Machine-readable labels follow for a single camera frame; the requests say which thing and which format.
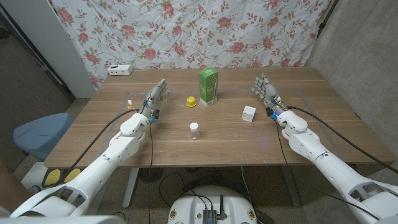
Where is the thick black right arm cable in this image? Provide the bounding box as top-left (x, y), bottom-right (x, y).
top-left (286, 105), bottom-right (398, 175)

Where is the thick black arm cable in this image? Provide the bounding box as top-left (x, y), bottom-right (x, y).
top-left (286, 105), bottom-right (398, 175)
top-left (57, 108), bottom-right (141, 187)

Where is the white table leg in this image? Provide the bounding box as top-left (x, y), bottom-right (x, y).
top-left (279, 164), bottom-right (302, 208)
top-left (122, 167), bottom-right (140, 209)

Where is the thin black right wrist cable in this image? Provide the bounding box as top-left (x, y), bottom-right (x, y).
top-left (275, 119), bottom-right (382, 221)

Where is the black stand pole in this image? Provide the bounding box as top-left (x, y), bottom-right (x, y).
top-left (317, 0), bottom-right (340, 30)

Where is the white perforated cube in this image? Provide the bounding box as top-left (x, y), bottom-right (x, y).
top-left (241, 105), bottom-right (257, 123)

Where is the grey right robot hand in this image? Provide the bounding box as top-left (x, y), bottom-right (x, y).
top-left (251, 73), bottom-right (289, 118)

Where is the dark round floor fan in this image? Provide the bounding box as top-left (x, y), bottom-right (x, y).
top-left (139, 167), bottom-right (165, 184)

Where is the white power adapter box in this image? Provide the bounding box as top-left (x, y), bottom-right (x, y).
top-left (107, 64), bottom-right (134, 77)

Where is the grey computer module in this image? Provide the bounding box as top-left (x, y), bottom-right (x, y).
top-left (202, 208), bottom-right (218, 224)

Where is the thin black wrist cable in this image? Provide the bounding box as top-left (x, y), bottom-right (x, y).
top-left (147, 119), bottom-right (154, 224)
top-left (275, 119), bottom-right (382, 221)

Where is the person leg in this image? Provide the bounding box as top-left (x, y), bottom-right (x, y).
top-left (0, 160), bottom-right (32, 212)

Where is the black antenna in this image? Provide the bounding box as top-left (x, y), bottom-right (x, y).
top-left (217, 195), bottom-right (228, 221)

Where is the clear white-capped medicine bottle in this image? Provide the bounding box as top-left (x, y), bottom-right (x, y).
top-left (189, 122), bottom-right (201, 141)

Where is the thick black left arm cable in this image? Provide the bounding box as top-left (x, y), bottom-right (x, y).
top-left (57, 108), bottom-right (141, 187)

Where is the white door panel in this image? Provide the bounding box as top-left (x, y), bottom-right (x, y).
top-left (0, 0), bottom-right (97, 100)

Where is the white robot torso shell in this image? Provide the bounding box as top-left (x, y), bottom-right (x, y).
top-left (0, 215), bottom-right (127, 224)

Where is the green straw box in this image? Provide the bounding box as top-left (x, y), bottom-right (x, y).
top-left (198, 67), bottom-right (219, 108)

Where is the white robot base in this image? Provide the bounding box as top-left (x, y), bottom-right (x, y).
top-left (167, 185), bottom-right (258, 224)

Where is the thin black left wrist cable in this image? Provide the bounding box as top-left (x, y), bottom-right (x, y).
top-left (147, 119), bottom-right (154, 224)

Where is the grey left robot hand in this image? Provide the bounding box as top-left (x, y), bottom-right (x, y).
top-left (139, 78), bottom-right (172, 118)

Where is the blue padded stool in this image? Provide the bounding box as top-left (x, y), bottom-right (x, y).
top-left (12, 112), bottom-right (75, 162)

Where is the black power brick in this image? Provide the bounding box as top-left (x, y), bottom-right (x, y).
top-left (254, 210), bottom-right (276, 224)

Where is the floral backdrop cloth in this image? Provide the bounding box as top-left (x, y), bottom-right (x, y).
top-left (49, 0), bottom-right (332, 90)

